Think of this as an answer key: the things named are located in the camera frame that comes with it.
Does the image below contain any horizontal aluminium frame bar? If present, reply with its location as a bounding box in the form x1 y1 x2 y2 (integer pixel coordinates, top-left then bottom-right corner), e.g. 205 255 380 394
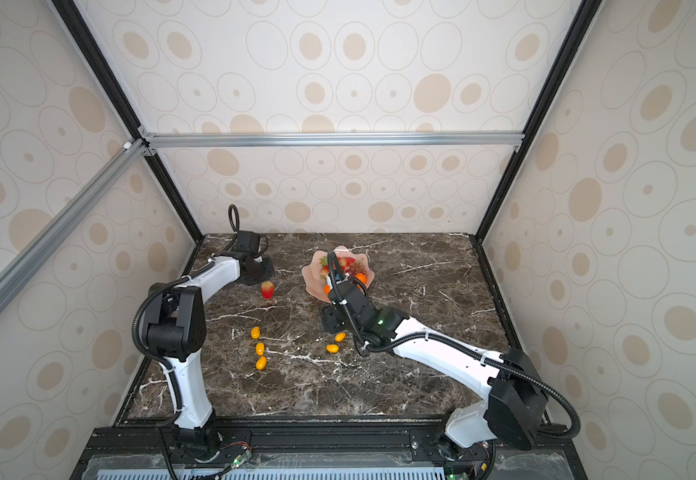
138 131 525 148

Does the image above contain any pink wavy fruit bowl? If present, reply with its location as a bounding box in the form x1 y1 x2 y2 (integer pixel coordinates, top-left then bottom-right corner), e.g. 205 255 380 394
301 246 375 302

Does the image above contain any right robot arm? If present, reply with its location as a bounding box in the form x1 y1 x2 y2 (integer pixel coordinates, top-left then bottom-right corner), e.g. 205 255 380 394
322 251 582 450

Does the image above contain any right black frame post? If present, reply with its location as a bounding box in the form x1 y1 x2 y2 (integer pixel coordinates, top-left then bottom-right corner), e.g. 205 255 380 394
471 0 603 246

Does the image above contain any yellow kumquat left bottom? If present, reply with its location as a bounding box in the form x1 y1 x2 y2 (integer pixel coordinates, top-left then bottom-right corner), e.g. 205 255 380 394
255 356 268 370

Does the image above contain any left black frame post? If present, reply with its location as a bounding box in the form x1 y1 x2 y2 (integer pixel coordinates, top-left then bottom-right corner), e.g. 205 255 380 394
51 0 204 244

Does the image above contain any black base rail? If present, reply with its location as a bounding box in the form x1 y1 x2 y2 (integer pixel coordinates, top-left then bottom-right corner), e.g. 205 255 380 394
71 418 586 479

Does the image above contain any black frame post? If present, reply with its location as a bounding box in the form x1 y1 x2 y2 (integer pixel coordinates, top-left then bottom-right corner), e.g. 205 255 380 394
51 0 204 244
471 0 603 246

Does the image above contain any red grape bunch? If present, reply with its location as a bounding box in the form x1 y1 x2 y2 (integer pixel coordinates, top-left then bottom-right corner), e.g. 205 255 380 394
341 257 367 276

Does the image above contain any diagonal aluminium frame bar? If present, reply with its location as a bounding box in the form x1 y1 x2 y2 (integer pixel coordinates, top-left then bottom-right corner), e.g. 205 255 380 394
0 139 145 314

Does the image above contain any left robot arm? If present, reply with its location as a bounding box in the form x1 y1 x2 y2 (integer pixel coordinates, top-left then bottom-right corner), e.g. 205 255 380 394
132 205 274 434

